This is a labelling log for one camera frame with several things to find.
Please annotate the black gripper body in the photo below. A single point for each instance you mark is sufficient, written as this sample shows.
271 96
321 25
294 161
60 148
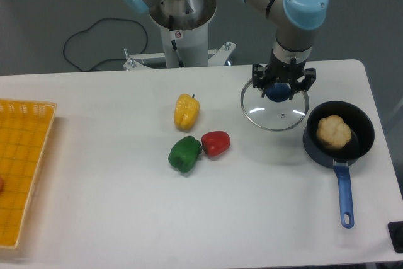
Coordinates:
279 70

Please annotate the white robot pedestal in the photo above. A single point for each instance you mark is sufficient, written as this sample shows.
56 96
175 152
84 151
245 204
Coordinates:
184 25

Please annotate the dark pot blue handle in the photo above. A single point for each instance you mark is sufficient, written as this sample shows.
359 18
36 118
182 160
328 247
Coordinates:
339 160

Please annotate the red bell pepper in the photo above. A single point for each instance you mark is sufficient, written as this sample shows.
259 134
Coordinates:
215 143

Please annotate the glass lid blue knob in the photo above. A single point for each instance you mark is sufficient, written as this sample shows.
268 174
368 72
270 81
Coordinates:
276 115

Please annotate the black corner device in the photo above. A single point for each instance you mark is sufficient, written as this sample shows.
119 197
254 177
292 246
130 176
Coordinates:
396 235

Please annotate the white pedestal base frame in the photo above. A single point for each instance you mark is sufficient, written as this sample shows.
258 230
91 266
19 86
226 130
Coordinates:
215 57

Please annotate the green bell pepper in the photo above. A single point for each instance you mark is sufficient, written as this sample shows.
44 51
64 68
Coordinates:
184 154

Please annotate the beige cauliflower toy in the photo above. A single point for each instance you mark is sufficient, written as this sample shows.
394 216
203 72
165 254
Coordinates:
333 133

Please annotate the yellow woven basket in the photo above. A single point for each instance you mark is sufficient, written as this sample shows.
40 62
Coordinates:
25 127

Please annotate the yellow bell pepper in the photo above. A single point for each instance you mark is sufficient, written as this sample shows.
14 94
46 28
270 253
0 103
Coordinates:
186 112

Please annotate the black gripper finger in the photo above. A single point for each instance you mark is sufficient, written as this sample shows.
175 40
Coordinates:
259 78
301 80

